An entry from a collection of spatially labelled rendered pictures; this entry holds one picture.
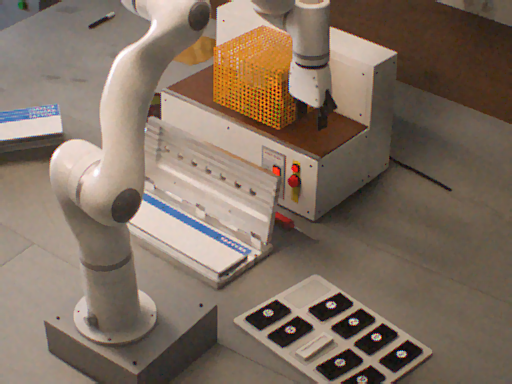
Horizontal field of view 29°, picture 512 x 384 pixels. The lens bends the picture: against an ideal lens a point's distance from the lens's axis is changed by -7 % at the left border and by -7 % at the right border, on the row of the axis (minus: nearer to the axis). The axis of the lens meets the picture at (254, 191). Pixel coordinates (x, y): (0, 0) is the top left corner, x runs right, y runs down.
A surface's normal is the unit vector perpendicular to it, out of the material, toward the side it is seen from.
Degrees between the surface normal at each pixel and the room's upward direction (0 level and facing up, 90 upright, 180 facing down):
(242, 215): 78
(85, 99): 0
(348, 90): 90
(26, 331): 0
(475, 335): 0
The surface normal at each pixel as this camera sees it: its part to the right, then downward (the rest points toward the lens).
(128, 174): 0.68, -0.06
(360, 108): -0.65, 0.41
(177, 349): 0.81, 0.34
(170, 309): -0.02, -0.80
